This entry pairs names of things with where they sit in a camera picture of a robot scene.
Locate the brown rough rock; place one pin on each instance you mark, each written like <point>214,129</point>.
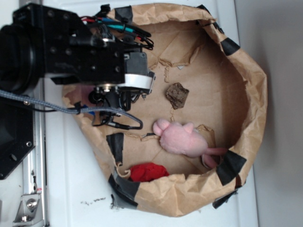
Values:
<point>177,95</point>

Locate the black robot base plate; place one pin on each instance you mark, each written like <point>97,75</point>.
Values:
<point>16,135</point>

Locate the red crumpled cloth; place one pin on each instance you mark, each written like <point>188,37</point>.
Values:
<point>147,172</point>

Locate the aluminium frame rail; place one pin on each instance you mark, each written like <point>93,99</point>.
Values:
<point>34,168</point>

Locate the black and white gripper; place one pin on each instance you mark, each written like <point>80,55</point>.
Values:
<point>135,79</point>

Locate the brown paper bag bin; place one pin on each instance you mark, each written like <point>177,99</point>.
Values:
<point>227,102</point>

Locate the pink plush toy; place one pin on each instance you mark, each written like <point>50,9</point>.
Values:
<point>181,139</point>

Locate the metal corner bracket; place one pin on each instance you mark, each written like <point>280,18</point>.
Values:
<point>30,211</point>

